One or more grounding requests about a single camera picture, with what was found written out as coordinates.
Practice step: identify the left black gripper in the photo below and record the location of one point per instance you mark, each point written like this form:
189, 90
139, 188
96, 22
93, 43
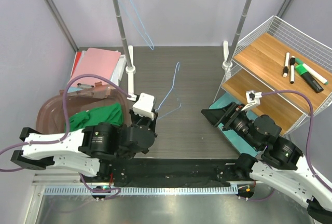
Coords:
151, 123

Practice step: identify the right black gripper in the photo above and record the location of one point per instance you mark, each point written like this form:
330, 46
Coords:
215, 115

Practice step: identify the green tank top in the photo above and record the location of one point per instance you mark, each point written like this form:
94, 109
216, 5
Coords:
111, 114

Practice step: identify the light blue wire hanger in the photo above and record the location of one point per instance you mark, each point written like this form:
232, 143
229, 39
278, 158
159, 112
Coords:
138, 24

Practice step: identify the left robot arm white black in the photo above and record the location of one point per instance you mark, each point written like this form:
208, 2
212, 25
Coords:
89, 150

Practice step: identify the teal cutting mat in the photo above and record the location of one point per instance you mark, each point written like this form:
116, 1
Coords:
234, 139

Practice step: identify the brown translucent plastic basin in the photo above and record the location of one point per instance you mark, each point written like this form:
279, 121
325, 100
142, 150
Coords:
51, 120

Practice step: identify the stack of papers folders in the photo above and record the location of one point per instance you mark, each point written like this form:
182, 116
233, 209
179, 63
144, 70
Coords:
116, 71

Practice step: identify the small white black marker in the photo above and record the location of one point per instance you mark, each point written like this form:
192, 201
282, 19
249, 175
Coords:
292, 73

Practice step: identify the green black highlighter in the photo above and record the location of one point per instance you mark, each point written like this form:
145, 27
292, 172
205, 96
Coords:
309, 79

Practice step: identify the white green capped marker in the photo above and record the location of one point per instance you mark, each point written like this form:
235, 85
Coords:
315, 74

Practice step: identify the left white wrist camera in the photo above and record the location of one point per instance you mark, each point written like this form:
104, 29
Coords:
143, 105

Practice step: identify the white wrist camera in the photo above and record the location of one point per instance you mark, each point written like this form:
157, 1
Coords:
143, 105
253, 100

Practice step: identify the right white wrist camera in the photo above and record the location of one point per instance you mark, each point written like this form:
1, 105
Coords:
253, 100

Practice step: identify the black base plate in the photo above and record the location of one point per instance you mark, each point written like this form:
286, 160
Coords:
171, 173

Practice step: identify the white slotted cable duct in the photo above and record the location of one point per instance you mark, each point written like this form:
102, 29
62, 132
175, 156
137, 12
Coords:
129, 191

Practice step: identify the white wire wooden shelf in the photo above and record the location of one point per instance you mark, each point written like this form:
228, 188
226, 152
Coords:
259, 61

